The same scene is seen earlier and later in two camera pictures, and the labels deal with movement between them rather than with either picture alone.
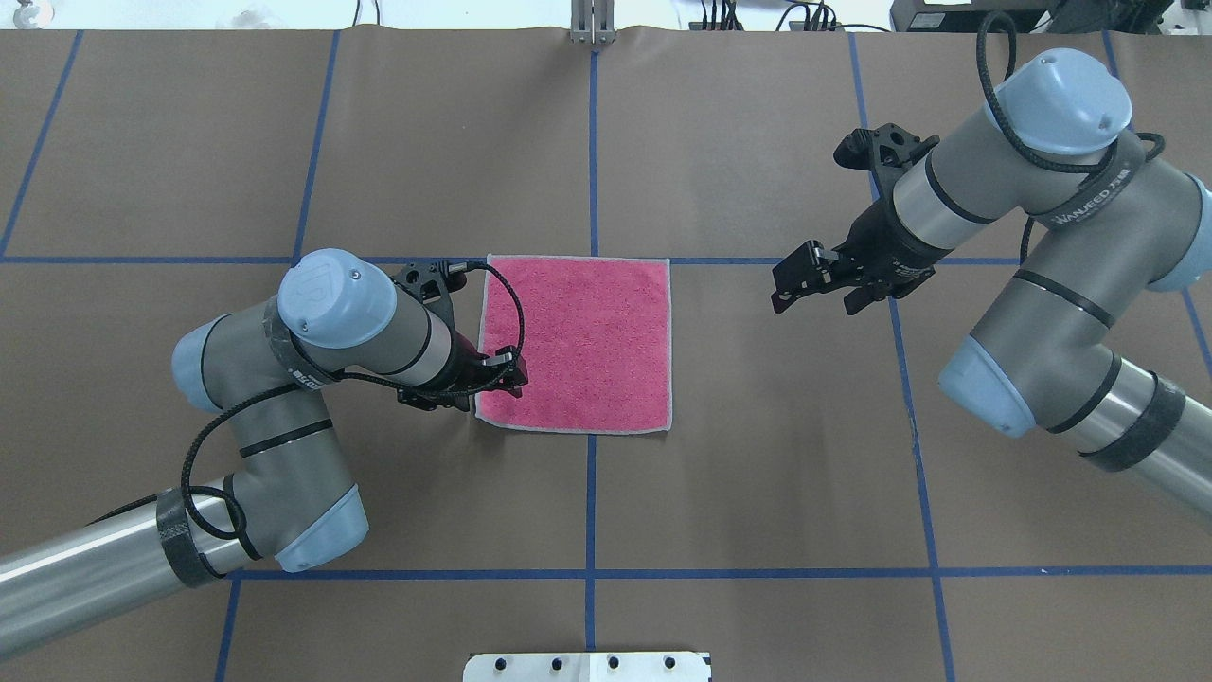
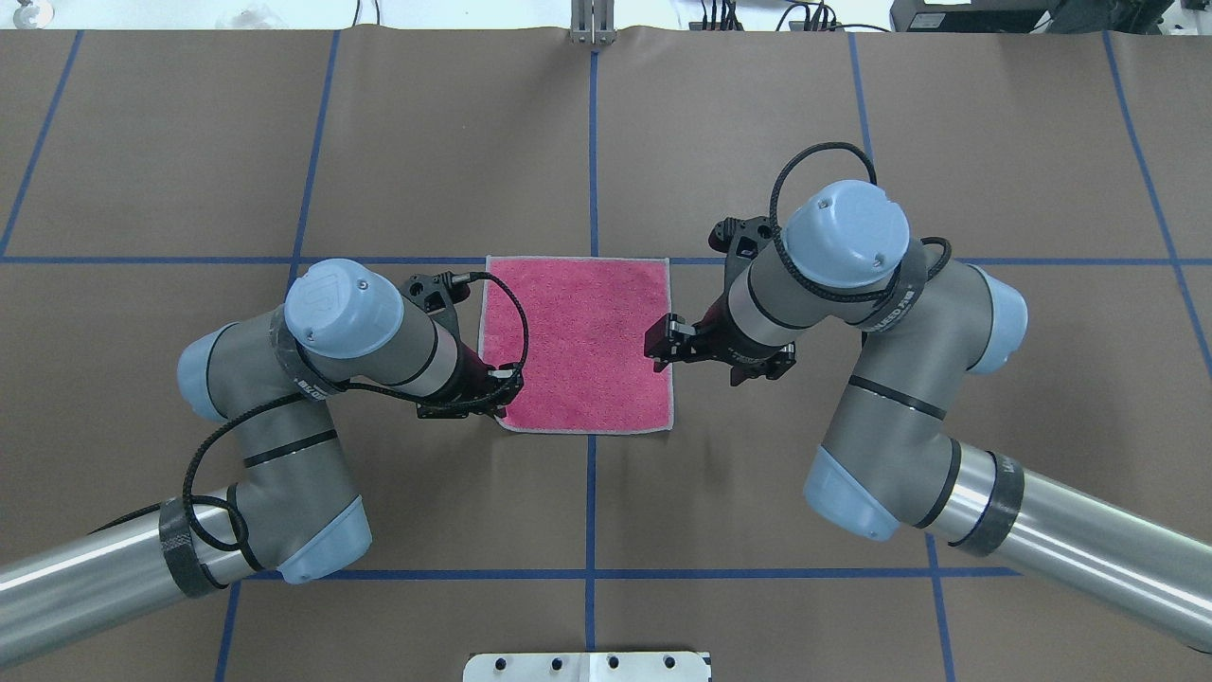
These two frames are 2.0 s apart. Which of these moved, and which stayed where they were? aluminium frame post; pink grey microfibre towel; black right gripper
Moved: black right gripper
Stayed: pink grey microfibre towel; aluminium frame post
